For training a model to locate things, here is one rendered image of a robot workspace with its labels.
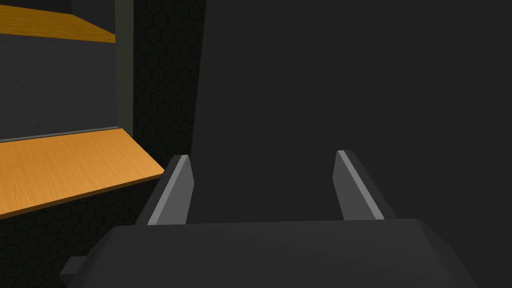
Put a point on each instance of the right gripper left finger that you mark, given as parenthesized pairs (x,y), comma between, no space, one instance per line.
(172,200)

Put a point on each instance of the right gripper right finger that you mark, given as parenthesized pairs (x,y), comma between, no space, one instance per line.
(356,200)

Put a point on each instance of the orange wooden shelf unit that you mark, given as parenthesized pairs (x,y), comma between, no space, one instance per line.
(72,168)

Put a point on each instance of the dark grey flat panel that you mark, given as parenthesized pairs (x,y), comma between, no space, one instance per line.
(320,80)

